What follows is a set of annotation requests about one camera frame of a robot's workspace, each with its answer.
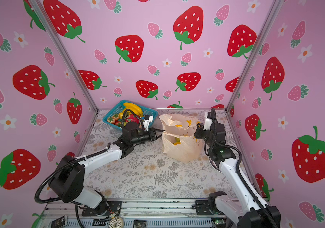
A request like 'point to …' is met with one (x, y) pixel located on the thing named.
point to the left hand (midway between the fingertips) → (165, 132)
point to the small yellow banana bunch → (129, 105)
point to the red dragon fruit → (132, 118)
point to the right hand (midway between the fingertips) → (196, 122)
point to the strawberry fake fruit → (112, 119)
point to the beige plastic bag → (179, 142)
